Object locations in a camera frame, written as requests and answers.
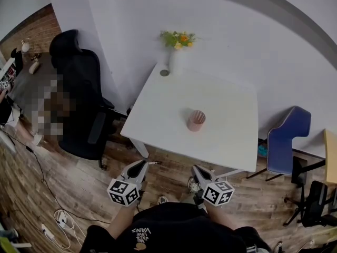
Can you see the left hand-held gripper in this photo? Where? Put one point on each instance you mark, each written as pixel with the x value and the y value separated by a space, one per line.
pixel 123 192

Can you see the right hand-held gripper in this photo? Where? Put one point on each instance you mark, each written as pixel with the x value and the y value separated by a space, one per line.
pixel 219 192

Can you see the pink pen holder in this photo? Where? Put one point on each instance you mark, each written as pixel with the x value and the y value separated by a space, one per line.
pixel 196 120

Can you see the person's left forearm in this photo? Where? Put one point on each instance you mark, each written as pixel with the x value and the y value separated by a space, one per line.
pixel 121 220

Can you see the person's right forearm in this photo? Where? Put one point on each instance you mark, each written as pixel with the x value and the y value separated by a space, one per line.
pixel 219 215

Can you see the white table leg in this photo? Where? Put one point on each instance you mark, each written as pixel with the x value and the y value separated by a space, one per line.
pixel 139 147

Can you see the person's right shoe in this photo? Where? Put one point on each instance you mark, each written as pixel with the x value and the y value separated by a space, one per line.
pixel 193 185

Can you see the person's shoe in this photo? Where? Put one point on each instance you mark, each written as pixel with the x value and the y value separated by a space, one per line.
pixel 162 200
pixel 193 185

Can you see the person's left shoe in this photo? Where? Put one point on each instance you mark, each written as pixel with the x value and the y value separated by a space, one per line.
pixel 162 200

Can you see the person's black shirt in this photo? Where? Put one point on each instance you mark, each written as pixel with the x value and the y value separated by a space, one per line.
pixel 179 231

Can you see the teal object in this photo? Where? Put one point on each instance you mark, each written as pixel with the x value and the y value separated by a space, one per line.
pixel 261 150

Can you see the white sneaker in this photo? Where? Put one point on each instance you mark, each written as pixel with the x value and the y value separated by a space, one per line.
pixel 279 247

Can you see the black metal stand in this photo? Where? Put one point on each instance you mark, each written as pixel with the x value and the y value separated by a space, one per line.
pixel 298 171

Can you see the blue chair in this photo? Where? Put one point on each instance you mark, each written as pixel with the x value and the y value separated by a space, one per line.
pixel 284 141

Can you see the black swivel chair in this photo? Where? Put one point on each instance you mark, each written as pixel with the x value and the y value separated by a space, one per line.
pixel 317 204

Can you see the white vase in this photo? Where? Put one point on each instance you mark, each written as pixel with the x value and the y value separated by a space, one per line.
pixel 172 62

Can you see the black office chair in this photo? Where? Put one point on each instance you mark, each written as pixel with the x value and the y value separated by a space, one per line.
pixel 79 93

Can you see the light wooden desk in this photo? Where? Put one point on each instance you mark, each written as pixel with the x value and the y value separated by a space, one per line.
pixel 331 157

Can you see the yellow and orange flower bouquet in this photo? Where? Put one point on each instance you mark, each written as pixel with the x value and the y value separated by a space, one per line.
pixel 179 39

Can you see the white power strip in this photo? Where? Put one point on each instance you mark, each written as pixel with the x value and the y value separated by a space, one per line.
pixel 47 231

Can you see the beige oval object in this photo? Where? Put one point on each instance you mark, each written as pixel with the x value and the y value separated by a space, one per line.
pixel 34 68

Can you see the small round table clock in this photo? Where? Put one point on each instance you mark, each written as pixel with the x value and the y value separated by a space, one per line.
pixel 25 46

